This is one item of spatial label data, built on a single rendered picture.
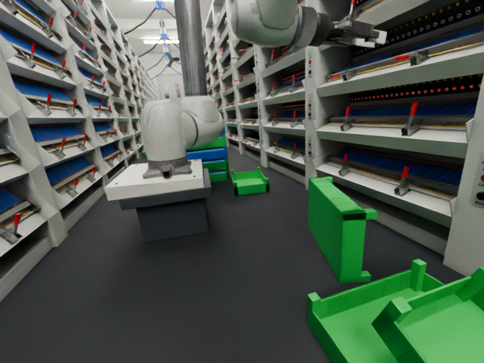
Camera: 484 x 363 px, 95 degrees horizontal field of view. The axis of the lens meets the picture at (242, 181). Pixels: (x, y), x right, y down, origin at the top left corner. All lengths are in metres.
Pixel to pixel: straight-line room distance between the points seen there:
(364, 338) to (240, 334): 0.25
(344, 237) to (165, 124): 0.67
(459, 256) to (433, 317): 0.32
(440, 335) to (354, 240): 0.22
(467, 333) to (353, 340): 0.18
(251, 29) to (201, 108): 0.45
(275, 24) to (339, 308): 0.66
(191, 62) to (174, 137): 0.33
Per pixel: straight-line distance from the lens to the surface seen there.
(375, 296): 0.66
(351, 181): 1.00
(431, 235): 0.90
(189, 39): 1.05
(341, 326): 0.59
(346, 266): 0.66
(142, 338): 0.63
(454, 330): 0.54
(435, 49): 0.85
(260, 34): 0.64
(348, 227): 0.60
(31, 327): 0.81
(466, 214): 0.77
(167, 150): 0.87
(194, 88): 1.02
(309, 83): 1.21
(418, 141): 0.81
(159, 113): 0.87
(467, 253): 0.81
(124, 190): 0.86
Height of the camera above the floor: 0.45
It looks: 17 degrees down
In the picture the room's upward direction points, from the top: 5 degrees counter-clockwise
